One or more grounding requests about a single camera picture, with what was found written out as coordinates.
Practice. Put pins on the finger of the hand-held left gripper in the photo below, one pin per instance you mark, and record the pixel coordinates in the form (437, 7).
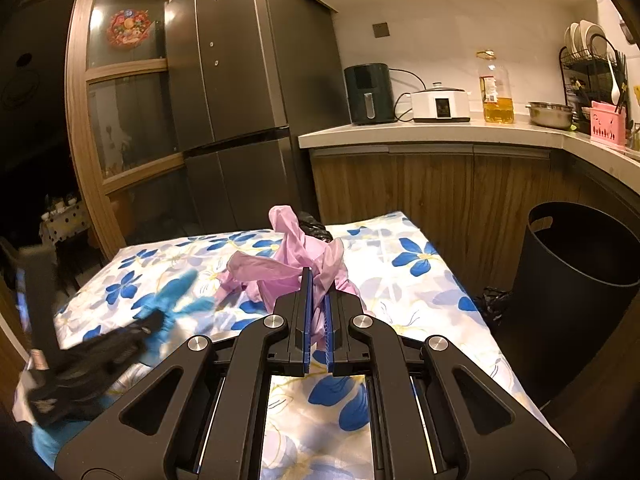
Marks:
(142, 329)

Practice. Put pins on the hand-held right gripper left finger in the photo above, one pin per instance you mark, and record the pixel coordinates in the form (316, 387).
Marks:
(307, 320)

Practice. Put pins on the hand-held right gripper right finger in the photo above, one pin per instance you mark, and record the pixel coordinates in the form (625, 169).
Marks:
(327, 330)

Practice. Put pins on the blue plastic bag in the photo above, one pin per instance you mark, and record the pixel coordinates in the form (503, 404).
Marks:
(170, 295)

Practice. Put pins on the pink plastic bag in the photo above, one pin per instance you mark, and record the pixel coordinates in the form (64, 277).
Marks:
(295, 255)

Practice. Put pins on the black plastic bag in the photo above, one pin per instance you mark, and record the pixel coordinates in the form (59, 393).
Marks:
(492, 302)
(315, 227)

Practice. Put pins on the black trash bin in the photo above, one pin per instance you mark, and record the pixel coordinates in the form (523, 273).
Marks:
(560, 310)

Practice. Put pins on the blue floral tablecloth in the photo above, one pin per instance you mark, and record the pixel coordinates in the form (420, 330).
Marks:
(415, 310)

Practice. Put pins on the polka dot covered table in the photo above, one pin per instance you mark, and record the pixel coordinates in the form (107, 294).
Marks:
(65, 222)

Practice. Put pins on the wooden kitchen counter cabinet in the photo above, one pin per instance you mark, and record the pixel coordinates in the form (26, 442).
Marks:
(400, 185)

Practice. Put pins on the wooden glass door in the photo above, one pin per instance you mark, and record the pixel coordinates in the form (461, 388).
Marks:
(80, 110)

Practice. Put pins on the black air fryer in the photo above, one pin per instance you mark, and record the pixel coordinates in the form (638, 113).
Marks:
(370, 95)

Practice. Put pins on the white slow cooker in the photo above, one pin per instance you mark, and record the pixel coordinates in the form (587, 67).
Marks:
(440, 105)

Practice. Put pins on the grey refrigerator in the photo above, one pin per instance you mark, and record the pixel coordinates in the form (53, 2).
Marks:
(240, 60)

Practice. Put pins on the cooking oil bottle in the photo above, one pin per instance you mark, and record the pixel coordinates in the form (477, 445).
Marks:
(496, 95)

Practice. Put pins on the colourful door sticker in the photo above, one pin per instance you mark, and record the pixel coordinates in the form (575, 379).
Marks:
(131, 26)

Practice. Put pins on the metal bowl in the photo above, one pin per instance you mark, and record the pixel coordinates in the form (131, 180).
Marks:
(550, 116)

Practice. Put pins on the pink utensil holder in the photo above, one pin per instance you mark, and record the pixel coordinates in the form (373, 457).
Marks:
(607, 127)

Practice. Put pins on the black dish rack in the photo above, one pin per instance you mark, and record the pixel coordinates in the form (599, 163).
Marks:
(575, 75)

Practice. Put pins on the white spoon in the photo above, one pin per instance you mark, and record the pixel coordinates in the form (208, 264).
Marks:
(615, 87)

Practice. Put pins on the wall socket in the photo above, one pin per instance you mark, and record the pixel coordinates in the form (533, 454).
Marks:
(381, 30)

